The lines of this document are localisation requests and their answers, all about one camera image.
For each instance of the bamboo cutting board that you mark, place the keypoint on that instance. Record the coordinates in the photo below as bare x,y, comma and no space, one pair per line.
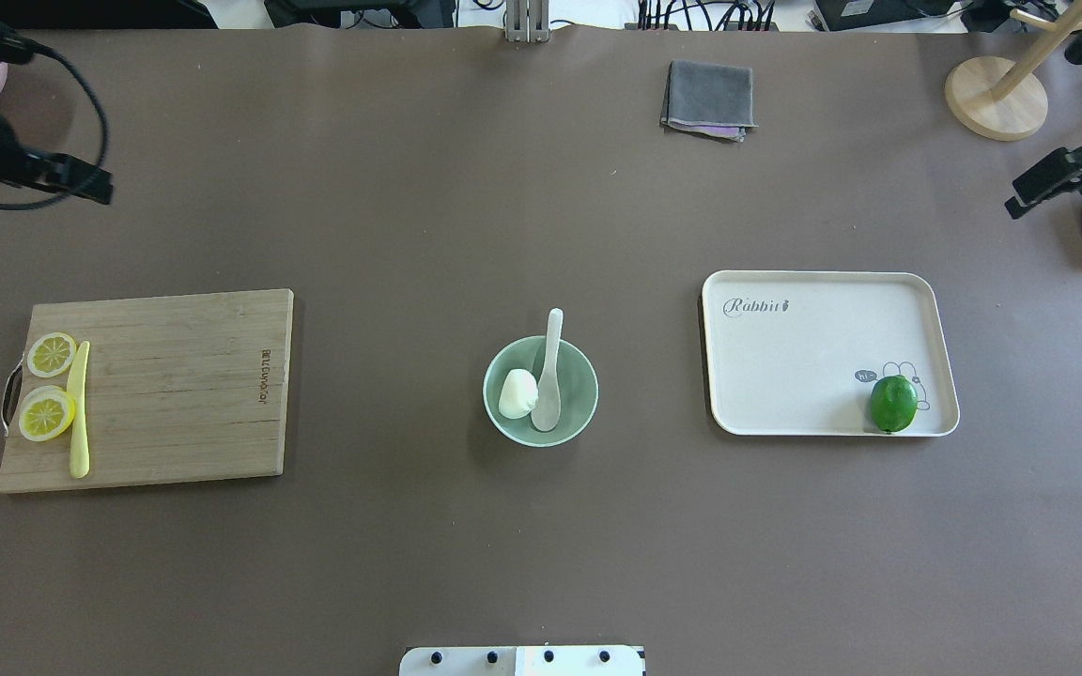
178,388

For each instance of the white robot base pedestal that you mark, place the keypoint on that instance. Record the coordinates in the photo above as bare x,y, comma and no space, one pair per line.
563,659

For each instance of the cream rabbit serving tray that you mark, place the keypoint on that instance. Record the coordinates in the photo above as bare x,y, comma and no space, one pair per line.
798,353

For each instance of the lower lemon slice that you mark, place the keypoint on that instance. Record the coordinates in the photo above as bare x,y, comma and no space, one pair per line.
45,413

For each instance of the aluminium frame post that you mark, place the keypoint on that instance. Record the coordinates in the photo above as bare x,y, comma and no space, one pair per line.
526,21

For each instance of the light green bowl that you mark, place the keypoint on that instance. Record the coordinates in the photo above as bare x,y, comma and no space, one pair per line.
578,386

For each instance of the green lime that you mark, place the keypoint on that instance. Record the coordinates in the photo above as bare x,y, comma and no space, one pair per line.
893,403

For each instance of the folded grey cloth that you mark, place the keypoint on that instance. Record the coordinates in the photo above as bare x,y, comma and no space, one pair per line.
713,100

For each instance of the wooden mug tree stand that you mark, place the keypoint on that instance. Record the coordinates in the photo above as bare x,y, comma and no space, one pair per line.
1001,99

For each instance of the white ceramic spoon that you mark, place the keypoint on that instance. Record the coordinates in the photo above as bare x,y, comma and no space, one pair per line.
546,414

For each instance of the yellow plastic knife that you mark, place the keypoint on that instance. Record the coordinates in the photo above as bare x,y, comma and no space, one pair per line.
75,388

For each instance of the upper lemon slice stack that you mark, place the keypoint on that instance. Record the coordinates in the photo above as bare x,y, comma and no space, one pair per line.
51,354

